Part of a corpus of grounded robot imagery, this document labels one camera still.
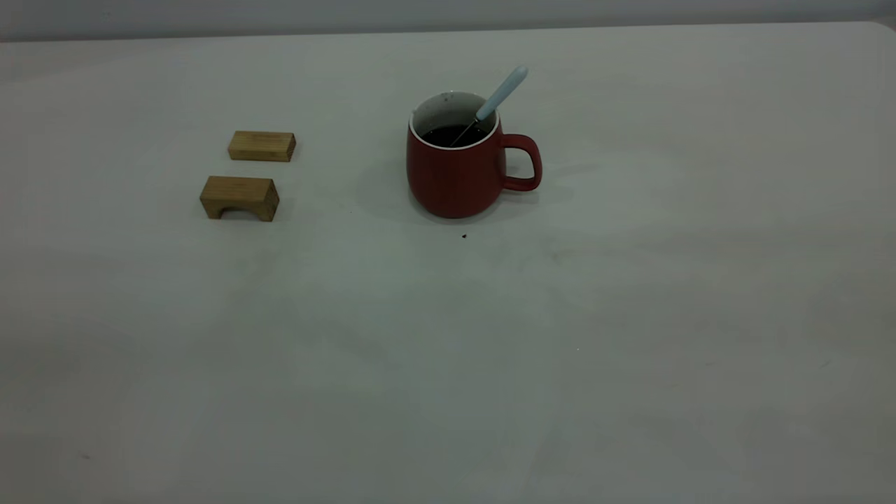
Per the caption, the arched wooden block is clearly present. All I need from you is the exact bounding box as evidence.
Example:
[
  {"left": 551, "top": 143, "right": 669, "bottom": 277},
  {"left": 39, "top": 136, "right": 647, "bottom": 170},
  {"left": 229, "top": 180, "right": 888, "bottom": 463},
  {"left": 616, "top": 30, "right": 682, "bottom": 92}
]
[{"left": 199, "top": 175, "right": 280, "bottom": 222}]

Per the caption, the flat rectangular wooden block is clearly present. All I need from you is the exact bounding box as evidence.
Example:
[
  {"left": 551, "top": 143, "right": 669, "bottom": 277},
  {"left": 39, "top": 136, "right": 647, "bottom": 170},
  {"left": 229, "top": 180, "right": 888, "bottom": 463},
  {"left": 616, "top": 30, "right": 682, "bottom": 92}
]
[{"left": 227, "top": 130, "right": 297, "bottom": 162}]

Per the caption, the spoon with light blue handle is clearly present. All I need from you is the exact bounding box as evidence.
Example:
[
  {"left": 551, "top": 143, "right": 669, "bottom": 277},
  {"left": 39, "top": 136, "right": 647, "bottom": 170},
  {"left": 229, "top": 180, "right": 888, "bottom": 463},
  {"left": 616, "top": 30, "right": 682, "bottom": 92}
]
[{"left": 448, "top": 66, "right": 529, "bottom": 148}]

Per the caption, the red ceramic mug with coffee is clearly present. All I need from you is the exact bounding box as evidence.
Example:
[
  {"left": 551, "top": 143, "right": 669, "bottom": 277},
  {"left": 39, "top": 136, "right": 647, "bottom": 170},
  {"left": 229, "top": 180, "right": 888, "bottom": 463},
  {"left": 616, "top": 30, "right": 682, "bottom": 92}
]
[{"left": 406, "top": 90, "right": 543, "bottom": 218}]

